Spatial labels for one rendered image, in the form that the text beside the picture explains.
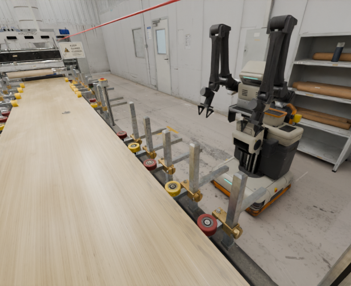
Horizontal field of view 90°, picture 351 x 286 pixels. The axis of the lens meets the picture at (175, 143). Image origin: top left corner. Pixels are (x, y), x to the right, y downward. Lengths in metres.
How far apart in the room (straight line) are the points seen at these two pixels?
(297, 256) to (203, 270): 1.33
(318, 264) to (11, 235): 1.96
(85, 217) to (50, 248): 0.15
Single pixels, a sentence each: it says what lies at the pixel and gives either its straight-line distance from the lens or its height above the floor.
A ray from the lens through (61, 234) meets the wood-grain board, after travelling 0.89.
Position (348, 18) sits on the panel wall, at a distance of 3.21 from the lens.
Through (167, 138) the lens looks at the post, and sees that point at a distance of 0.99.
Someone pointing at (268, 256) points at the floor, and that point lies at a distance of 1.85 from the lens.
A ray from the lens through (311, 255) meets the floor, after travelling 2.01.
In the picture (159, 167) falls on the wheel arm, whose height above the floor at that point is 0.86.
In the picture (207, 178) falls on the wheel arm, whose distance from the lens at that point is 1.06.
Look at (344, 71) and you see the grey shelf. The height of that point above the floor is 1.13.
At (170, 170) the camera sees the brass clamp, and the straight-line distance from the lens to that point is 1.08.
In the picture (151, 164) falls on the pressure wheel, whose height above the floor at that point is 0.91.
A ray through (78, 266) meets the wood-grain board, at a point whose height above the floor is 0.90.
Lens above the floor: 1.54
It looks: 30 degrees down
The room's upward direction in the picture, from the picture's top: 3 degrees counter-clockwise
